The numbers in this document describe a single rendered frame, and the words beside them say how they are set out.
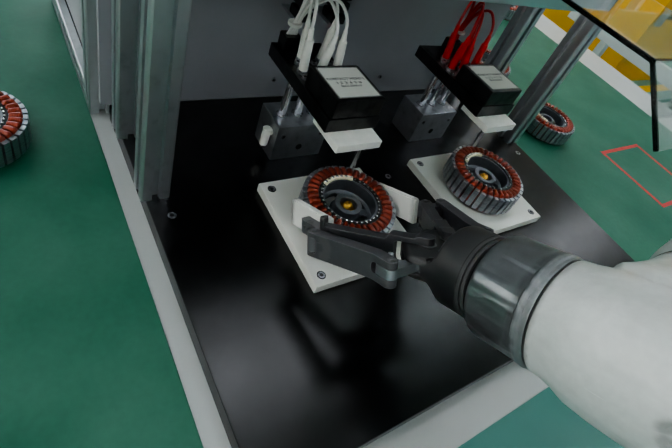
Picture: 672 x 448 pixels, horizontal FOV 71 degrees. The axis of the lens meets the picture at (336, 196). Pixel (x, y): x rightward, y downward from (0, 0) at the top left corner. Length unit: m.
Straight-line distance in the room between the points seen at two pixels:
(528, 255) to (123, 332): 0.35
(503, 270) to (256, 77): 0.46
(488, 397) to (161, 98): 0.44
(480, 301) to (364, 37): 0.49
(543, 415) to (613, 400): 1.32
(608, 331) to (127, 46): 0.47
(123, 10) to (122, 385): 0.34
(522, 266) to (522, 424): 1.24
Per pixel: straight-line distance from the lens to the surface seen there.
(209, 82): 0.67
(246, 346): 0.45
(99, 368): 0.46
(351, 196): 0.55
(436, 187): 0.67
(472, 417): 0.54
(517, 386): 0.59
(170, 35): 0.43
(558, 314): 0.34
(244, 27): 0.64
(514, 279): 0.36
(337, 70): 0.53
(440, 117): 0.76
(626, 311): 0.33
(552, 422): 1.66
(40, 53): 0.77
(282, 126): 0.58
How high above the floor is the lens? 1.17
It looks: 42 degrees down
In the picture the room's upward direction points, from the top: 25 degrees clockwise
